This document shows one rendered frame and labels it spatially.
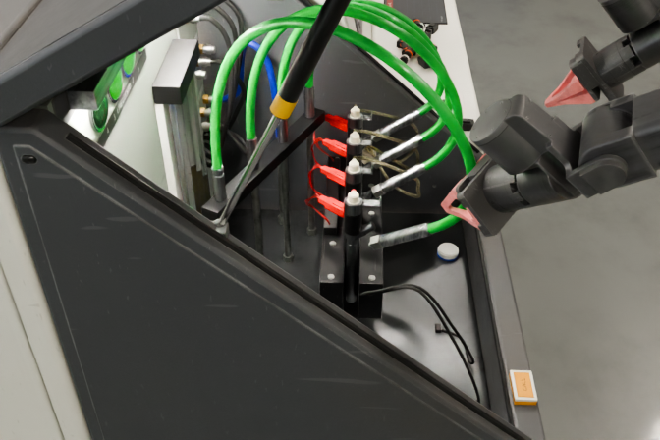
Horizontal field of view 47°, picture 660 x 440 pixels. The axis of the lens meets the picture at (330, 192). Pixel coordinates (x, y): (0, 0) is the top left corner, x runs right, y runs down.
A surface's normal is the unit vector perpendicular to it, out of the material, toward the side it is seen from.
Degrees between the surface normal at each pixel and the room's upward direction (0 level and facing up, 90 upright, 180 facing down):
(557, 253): 0
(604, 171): 98
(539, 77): 0
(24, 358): 90
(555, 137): 42
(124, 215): 90
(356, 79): 90
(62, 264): 90
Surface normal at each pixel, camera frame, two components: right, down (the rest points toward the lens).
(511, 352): 0.00, -0.79
